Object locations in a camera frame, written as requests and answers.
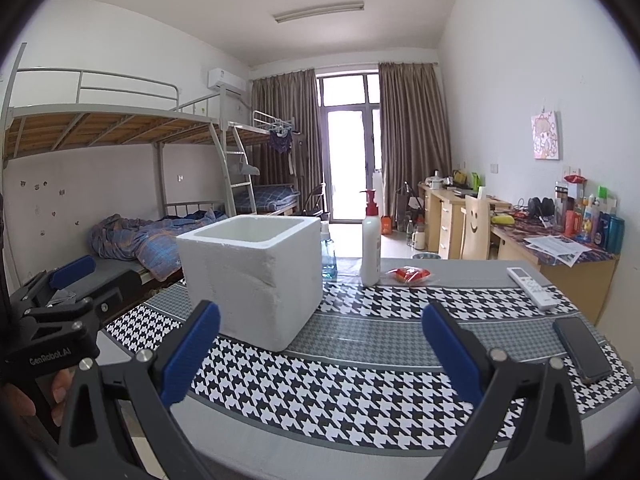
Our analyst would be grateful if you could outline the wooden desk with patterned top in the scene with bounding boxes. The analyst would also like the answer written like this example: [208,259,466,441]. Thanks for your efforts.
[490,222,621,326]

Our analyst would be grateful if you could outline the wooden chair with smiley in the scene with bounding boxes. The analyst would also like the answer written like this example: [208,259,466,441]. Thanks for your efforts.
[460,194,493,261]

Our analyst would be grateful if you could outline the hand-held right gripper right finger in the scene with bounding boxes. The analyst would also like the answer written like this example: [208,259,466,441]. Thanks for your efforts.
[422,302,586,480]

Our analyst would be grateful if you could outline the printed paper sheets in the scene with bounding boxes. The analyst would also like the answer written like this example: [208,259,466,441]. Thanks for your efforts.
[524,234,593,266]

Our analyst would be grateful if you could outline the metal bed ladder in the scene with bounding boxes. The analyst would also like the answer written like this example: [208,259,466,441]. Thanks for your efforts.
[210,122,258,218]

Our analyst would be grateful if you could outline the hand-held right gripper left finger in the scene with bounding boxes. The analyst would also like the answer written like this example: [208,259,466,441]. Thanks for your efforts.
[57,301,221,480]

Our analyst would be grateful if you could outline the pink wall poster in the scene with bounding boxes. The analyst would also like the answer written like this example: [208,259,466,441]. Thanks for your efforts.
[531,110,562,161]

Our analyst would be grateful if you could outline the black headphones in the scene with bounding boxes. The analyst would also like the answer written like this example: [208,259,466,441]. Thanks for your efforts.
[527,196,556,218]

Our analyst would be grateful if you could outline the houndstooth table mat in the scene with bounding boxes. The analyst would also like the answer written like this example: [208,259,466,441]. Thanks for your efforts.
[105,257,633,453]

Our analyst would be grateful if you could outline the dark thermos flask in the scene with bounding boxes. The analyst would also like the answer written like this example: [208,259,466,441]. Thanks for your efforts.
[554,182,570,231]

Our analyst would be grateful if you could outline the wooden desk with drawers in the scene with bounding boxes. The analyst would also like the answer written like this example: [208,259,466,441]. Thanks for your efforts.
[419,182,513,261]

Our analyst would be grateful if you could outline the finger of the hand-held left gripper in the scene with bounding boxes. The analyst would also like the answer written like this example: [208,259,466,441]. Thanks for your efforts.
[75,270,143,328]
[22,255,97,306]

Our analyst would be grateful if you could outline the teal bottle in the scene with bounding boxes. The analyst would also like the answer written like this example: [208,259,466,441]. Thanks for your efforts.
[607,217,625,254]

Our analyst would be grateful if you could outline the blue checked mattress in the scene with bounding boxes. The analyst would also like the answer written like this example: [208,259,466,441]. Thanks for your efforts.
[234,184,301,213]

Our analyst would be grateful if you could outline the white foam box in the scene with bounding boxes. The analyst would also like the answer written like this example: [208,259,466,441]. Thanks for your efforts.
[176,214,323,352]

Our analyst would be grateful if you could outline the white remote control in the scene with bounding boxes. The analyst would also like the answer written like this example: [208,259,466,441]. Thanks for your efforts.
[506,266,558,310]

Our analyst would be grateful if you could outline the clear bottle blue liquid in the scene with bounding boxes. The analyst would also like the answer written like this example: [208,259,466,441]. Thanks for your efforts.
[320,220,338,281]

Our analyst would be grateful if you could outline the red packet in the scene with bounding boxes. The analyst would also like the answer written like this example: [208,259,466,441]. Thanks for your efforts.
[385,266,432,285]

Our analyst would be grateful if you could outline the person's left hand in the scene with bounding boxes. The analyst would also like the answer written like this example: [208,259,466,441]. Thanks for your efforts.
[0,367,76,441]

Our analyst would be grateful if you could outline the metal bunk bed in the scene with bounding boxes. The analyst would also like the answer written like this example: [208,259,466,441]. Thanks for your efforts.
[227,110,303,218]
[2,42,228,306]

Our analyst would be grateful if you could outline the white air conditioner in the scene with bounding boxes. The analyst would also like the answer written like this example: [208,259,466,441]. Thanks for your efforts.
[207,67,247,95]

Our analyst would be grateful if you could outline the glass balcony door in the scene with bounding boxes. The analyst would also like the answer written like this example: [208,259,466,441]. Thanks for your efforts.
[316,74,383,223]

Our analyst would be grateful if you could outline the black smartphone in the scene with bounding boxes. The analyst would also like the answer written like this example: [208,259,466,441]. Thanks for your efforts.
[552,316,614,385]

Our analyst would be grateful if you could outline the ceiling tube light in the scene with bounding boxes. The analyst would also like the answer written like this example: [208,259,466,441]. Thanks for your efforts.
[272,1,365,24]

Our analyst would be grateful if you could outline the white lotion bottle red pump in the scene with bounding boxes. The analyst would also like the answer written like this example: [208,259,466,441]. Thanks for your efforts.
[360,189,382,287]

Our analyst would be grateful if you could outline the dark hanging clothes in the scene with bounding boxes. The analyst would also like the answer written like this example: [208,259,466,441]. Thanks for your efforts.
[267,130,293,156]

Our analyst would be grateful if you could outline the brown curtain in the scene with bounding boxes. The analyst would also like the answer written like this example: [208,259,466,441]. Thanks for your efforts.
[250,69,326,221]
[378,61,453,206]

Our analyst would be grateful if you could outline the blue plaid blanket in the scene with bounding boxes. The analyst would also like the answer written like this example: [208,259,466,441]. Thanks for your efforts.
[90,210,228,281]

